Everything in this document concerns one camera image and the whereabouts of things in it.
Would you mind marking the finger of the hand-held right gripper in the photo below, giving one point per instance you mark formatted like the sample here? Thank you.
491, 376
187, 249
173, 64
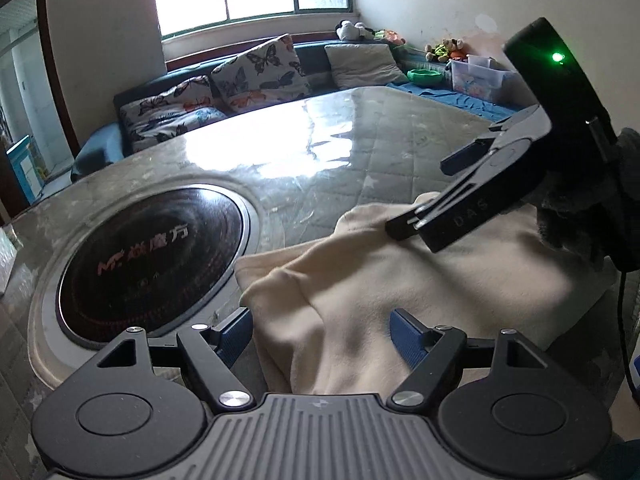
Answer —
406, 225
462, 157

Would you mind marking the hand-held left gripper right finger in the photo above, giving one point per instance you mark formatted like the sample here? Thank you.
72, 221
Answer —
407, 341

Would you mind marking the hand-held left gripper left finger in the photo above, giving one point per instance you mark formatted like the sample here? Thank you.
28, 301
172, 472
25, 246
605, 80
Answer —
234, 336

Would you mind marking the cream shirt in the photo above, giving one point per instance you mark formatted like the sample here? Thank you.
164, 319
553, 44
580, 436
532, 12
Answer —
350, 285

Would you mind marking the blue blanket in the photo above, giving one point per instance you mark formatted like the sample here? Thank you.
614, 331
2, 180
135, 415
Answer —
450, 99

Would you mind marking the clear plastic storage box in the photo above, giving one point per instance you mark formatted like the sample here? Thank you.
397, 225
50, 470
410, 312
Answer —
480, 82

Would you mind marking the green bowl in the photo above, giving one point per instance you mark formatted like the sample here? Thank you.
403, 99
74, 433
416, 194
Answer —
424, 77

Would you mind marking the green plush toy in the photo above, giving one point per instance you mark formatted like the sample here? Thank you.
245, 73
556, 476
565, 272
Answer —
442, 51

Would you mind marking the black round induction cooktop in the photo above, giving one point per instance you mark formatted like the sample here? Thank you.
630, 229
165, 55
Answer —
150, 260

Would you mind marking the plain grey cushion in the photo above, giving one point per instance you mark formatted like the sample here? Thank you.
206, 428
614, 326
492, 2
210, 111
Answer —
362, 65

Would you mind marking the orange plush toy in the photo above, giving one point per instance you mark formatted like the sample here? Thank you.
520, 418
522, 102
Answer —
391, 37

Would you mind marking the panda plush toy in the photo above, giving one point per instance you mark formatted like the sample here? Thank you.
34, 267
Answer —
347, 30

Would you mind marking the dark teal sofa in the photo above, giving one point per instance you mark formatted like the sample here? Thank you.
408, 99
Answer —
310, 55

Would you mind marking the butterfly print cushion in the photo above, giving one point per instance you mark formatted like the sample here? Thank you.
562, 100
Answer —
165, 115
260, 75

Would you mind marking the blue towel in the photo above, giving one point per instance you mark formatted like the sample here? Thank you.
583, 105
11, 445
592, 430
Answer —
97, 152

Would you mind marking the blue and white cabinet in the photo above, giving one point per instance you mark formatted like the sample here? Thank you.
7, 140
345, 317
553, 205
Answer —
25, 170

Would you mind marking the dark wooden door frame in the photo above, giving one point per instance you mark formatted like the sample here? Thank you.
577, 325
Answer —
55, 85

